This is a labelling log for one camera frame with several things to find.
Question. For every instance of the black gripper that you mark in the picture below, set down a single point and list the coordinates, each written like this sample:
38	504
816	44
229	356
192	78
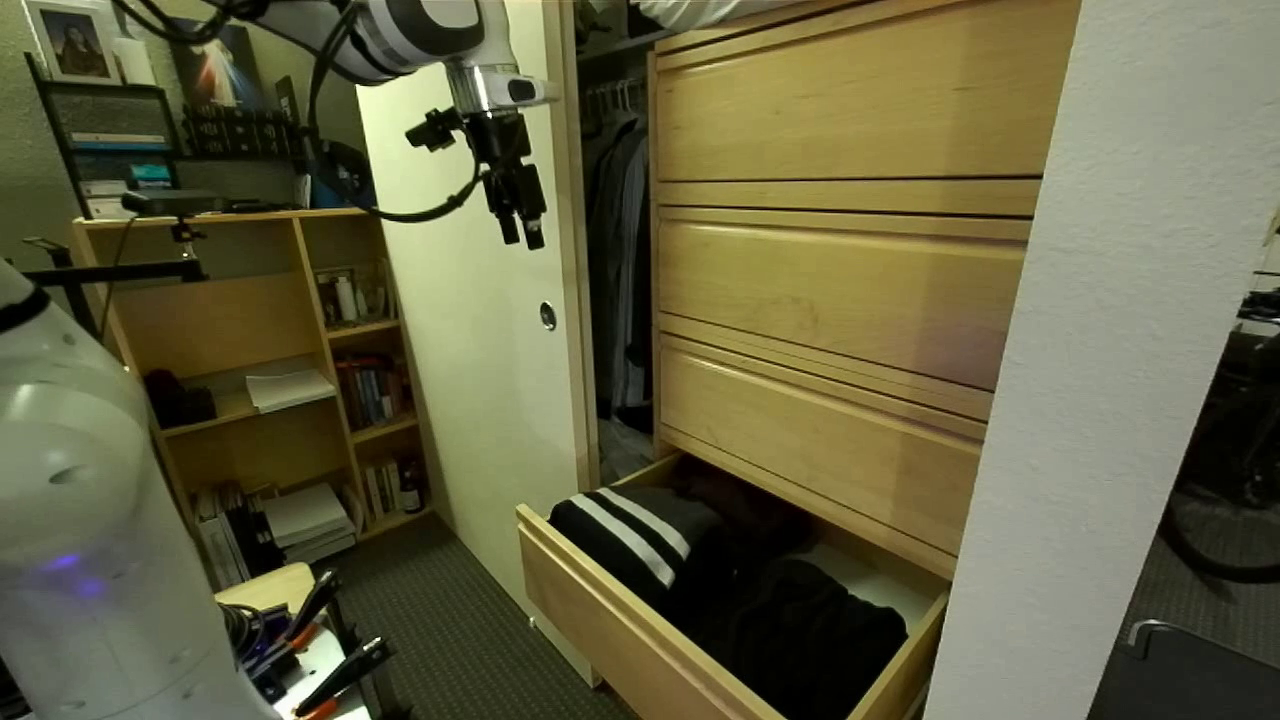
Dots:
502	150

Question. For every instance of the wooden drawer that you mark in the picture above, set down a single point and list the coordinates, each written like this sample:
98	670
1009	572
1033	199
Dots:
671	678

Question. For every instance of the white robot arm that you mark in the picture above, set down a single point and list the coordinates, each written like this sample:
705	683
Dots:
104	611

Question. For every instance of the hanging grey clothes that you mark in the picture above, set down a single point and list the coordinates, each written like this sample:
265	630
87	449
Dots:
619	248

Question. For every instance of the white closet door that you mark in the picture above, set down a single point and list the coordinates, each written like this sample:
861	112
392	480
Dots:
502	339

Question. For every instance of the wooden bookshelf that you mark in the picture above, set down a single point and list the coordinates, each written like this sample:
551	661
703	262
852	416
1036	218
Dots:
225	294

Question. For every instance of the white paper stack on shelf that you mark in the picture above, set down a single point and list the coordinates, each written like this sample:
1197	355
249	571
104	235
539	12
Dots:
286	387

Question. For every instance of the light wood dresser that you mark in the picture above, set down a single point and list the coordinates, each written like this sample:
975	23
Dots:
841	218

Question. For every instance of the black white striped garment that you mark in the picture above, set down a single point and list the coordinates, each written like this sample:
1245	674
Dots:
660	544

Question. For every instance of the framed picture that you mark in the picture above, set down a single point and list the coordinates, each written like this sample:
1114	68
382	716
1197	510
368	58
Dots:
73	43

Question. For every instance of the pens in desk organizer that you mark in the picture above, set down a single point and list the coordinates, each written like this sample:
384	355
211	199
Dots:
261	611

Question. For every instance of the black folded clothing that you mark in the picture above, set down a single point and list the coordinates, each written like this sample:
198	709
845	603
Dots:
777	621

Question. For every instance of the black chair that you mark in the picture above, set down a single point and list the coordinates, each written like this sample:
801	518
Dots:
1197	639

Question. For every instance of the black wire letter tray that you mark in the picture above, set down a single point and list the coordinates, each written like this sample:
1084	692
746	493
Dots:
111	138

